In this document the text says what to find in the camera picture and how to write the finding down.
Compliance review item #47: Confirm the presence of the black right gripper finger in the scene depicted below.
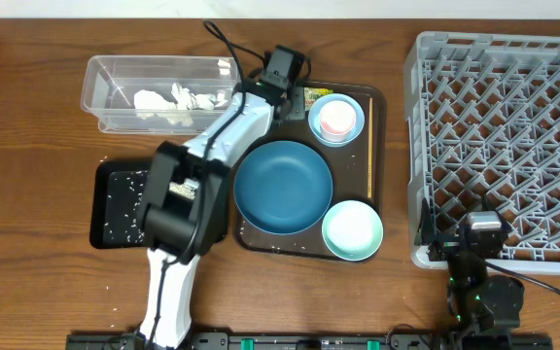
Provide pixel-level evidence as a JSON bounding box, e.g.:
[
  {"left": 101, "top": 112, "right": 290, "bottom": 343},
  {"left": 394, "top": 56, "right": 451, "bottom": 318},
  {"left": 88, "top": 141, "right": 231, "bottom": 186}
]
[
  {"left": 481, "top": 195, "right": 505, "bottom": 224},
  {"left": 414, "top": 198, "right": 436, "bottom": 246}
]

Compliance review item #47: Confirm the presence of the green orange snack wrapper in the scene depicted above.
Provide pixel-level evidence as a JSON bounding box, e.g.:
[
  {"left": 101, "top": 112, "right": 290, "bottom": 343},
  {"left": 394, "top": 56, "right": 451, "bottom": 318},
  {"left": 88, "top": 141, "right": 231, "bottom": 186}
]
[{"left": 303, "top": 87, "right": 333, "bottom": 111}]

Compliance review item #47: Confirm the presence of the dark blue plate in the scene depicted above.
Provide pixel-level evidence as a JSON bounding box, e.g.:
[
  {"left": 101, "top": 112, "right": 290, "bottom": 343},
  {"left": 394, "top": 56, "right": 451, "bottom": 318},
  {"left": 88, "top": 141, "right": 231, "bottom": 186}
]
[{"left": 233, "top": 141, "right": 333, "bottom": 235}]

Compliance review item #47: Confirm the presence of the white tissue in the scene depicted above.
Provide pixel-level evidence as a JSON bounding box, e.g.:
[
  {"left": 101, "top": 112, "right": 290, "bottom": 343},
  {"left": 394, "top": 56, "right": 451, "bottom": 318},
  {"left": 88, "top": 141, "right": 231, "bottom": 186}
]
[{"left": 133, "top": 84, "right": 228, "bottom": 126}]

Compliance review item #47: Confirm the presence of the pile of white rice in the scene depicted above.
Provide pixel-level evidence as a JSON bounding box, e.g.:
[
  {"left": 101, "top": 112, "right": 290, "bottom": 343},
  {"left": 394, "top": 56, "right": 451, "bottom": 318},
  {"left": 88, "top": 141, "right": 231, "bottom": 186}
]
[{"left": 102, "top": 170, "right": 148, "bottom": 248}]

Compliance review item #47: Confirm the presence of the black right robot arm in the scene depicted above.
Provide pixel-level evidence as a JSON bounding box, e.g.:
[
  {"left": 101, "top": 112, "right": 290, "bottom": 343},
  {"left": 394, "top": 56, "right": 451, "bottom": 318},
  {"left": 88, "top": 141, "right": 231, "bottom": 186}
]
[{"left": 417, "top": 199, "right": 553, "bottom": 350}]

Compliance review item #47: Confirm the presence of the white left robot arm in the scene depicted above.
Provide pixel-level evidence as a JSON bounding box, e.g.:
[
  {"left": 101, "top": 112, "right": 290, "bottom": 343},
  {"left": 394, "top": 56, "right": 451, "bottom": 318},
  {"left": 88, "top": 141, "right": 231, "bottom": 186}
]
[{"left": 137, "top": 46, "right": 311, "bottom": 349}]

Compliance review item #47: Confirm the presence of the grey plastic dishwasher rack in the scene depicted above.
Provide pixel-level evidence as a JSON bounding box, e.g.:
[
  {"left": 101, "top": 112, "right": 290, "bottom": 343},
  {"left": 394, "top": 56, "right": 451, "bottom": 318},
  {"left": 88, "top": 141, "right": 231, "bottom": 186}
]
[{"left": 403, "top": 31, "right": 560, "bottom": 275}]

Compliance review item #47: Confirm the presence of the clear plastic waste bin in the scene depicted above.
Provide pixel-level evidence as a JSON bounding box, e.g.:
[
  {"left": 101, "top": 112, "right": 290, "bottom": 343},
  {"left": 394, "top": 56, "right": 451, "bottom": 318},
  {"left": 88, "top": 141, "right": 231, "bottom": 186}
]
[{"left": 81, "top": 55, "right": 239, "bottom": 135}]

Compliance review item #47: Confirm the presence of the black waste tray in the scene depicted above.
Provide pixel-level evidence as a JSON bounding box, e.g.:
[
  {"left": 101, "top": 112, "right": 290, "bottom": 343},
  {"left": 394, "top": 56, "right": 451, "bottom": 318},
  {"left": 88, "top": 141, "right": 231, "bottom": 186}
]
[{"left": 89, "top": 158, "right": 152, "bottom": 249}]

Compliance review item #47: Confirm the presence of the light blue small bowl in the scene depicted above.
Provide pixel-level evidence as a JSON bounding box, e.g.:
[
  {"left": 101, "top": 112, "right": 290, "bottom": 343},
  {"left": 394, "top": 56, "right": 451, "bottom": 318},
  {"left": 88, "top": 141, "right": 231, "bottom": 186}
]
[{"left": 308, "top": 93, "right": 365, "bottom": 148}]

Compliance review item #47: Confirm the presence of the pink plastic cup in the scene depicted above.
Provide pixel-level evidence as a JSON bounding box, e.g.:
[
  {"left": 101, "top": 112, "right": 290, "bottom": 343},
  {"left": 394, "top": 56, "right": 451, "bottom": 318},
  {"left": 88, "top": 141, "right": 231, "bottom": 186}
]
[{"left": 319, "top": 100, "right": 356, "bottom": 142}]

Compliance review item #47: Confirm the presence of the mint green bowl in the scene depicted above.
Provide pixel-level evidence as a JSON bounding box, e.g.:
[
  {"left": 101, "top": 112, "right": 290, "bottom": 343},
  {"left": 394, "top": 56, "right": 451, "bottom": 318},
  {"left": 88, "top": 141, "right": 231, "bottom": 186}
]
[{"left": 322, "top": 200, "right": 384, "bottom": 262}]

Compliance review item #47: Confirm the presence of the wooden chopstick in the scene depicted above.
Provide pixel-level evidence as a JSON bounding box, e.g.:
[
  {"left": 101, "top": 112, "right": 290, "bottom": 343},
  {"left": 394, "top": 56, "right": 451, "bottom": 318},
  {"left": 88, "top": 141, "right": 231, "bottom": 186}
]
[{"left": 366, "top": 97, "right": 373, "bottom": 199}]

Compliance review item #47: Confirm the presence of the dark brown serving tray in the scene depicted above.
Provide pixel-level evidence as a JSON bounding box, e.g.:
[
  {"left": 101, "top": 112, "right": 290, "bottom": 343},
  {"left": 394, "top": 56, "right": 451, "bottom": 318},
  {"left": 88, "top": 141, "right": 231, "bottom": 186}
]
[{"left": 233, "top": 82, "right": 386, "bottom": 261}]

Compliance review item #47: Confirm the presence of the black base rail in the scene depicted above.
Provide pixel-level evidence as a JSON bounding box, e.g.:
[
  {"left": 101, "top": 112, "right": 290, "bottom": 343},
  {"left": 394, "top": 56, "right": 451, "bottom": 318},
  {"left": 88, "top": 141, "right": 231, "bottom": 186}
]
[{"left": 65, "top": 331, "right": 553, "bottom": 350}]

